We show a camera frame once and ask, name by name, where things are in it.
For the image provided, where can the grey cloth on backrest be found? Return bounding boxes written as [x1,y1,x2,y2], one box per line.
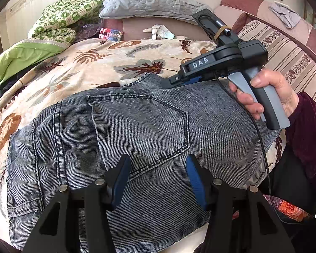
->
[268,1,301,29]

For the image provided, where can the green patterned quilt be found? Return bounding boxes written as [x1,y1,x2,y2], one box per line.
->
[0,0,104,84]

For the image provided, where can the black garment under quilt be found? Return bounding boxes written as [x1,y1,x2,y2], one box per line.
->
[0,66,33,98]

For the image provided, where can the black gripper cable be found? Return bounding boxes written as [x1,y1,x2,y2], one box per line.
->
[213,71,301,226]

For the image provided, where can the grey denim pants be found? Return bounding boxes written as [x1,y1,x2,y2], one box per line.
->
[6,74,279,252]

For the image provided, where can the striped floral cushion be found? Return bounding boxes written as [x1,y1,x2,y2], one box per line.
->
[238,20,316,102]

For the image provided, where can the white glove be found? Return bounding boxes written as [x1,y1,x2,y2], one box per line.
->
[143,25,175,40]

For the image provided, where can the grey quilted pillow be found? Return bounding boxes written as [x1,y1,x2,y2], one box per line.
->
[99,0,210,24]

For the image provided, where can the beige leaf-pattern blanket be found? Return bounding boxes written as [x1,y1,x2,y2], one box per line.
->
[0,38,283,245]

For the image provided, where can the right forearm maroon sleeve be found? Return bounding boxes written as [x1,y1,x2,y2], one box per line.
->
[285,92,316,185]

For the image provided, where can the small colourful box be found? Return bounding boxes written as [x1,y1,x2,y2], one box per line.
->
[99,28,123,42]

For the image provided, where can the pink sofa backrest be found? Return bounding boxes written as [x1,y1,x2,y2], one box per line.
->
[103,0,316,62]

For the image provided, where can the person's right hand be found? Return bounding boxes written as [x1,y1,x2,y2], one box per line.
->
[229,68,299,120]

